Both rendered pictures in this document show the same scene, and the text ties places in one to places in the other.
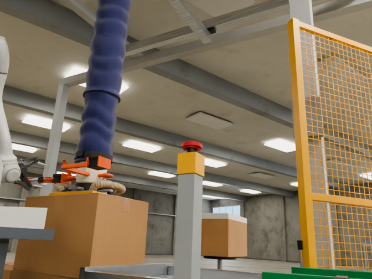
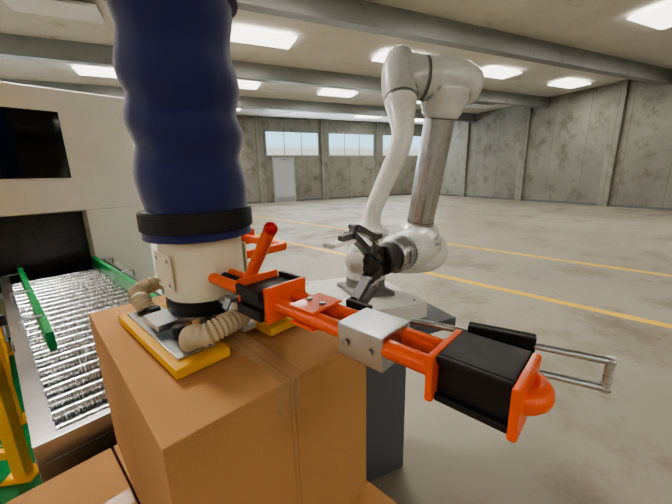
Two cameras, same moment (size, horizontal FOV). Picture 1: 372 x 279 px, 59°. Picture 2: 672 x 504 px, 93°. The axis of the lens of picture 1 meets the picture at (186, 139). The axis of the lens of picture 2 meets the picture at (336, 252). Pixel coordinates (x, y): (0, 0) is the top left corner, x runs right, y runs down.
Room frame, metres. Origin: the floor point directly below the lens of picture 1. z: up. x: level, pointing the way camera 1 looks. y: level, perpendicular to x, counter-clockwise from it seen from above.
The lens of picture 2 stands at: (2.56, 1.01, 1.28)
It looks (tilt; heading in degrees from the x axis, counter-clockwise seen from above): 14 degrees down; 193
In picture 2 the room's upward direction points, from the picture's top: 1 degrees counter-clockwise
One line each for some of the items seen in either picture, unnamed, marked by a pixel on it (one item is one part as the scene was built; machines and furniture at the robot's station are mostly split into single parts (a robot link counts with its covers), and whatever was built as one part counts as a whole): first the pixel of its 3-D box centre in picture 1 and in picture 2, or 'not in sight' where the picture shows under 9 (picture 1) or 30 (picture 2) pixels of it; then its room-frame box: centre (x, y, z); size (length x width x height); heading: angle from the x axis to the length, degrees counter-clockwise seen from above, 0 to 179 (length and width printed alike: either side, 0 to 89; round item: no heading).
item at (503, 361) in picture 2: not in sight; (481, 377); (2.26, 1.08, 1.08); 0.08 x 0.07 x 0.05; 60
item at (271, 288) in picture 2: (62, 179); (271, 294); (2.09, 0.78, 1.08); 0.10 x 0.08 x 0.06; 150
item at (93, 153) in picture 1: (93, 158); (199, 217); (1.96, 0.56, 1.19); 0.23 x 0.23 x 0.04
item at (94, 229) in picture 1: (83, 234); (222, 397); (1.96, 0.56, 0.74); 0.60 x 0.40 x 0.40; 57
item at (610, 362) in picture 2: (24, 180); (451, 335); (2.18, 1.06, 1.08); 0.31 x 0.03 x 0.05; 73
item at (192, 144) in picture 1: (191, 149); not in sight; (1.05, -0.02, 1.02); 0.07 x 0.07 x 0.04
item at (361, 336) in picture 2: (39, 181); (373, 337); (2.19, 0.96, 1.07); 0.07 x 0.07 x 0.04; 60
